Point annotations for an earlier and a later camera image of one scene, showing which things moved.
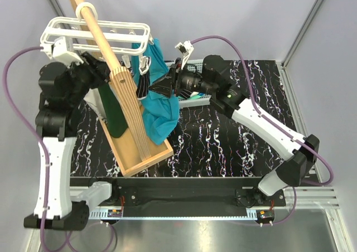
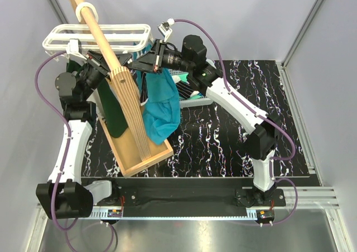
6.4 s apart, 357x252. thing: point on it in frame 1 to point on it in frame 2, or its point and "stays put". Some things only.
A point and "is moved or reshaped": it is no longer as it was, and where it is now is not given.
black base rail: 184,192 stays put
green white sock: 101,100 stays put
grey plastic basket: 198,101 stays put
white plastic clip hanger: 123,37 is moved or reshaped
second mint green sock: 191,97 stays put
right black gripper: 164,86 to 152,61
